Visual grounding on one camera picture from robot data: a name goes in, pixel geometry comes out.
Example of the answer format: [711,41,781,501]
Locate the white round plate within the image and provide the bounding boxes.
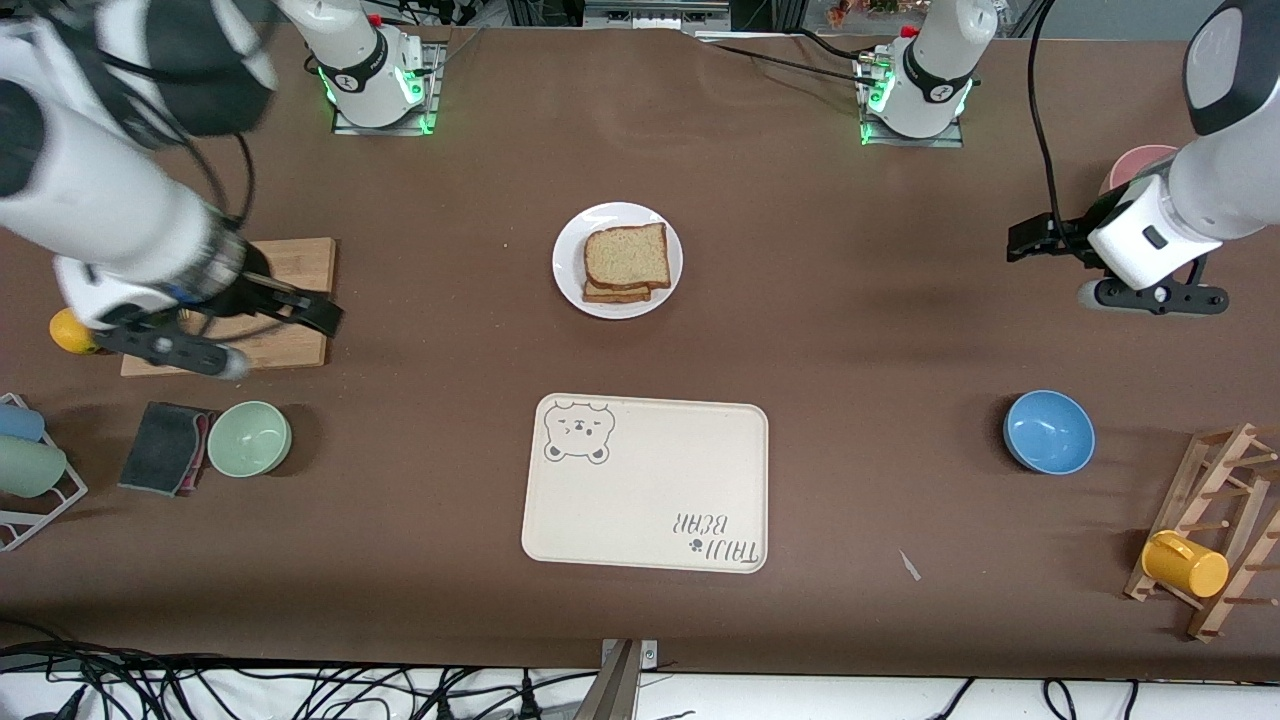
[552,202,685,321]

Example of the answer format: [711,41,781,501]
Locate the brown bread slice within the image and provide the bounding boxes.
[584,223,672,291]
[582,278,653,305]

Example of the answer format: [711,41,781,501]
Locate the wooden cutting board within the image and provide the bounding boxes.
[120,237,338,379]

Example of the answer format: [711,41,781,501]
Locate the yellow lemon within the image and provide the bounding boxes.
[49,308,101,357]

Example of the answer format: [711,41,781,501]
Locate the pink bowl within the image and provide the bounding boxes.
[1098,145,1181,199]

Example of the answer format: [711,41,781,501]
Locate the pale green bowl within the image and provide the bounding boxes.
[206,400,294,479]

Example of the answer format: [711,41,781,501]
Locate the dark grey pink-edged cloth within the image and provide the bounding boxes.
[117,401,219,498]

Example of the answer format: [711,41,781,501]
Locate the light blue cup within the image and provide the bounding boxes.
[0,402,47,444]

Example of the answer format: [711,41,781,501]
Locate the blue bowl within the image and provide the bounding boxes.
[1003,390,1096,476]

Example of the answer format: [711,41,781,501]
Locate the pale green cup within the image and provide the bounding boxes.
[0,436,69,499]

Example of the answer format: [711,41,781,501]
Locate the wooden peg rack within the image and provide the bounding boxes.
[1124,422,1280,643]

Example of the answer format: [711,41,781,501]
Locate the yellow cup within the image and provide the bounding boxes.
[1141,530,1230,599]

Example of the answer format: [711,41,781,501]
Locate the cream bear print tray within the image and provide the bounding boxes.
[521,392,770,575]

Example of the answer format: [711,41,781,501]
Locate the grey metal bar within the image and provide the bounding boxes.
[573,640,643,720]

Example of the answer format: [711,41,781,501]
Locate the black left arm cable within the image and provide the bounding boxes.
[1027,0,1076,236]

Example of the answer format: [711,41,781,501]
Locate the white wire rack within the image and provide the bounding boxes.
[0,392,90,553]

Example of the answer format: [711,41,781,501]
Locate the black table cable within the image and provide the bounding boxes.
[700,38,881,89]
[795,28,886,66]

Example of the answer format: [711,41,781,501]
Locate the tangled black floor cables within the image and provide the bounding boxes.
[0,640,601,720]

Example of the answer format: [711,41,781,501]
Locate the metal clamp bracket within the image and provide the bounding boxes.
[600,638,661,669]

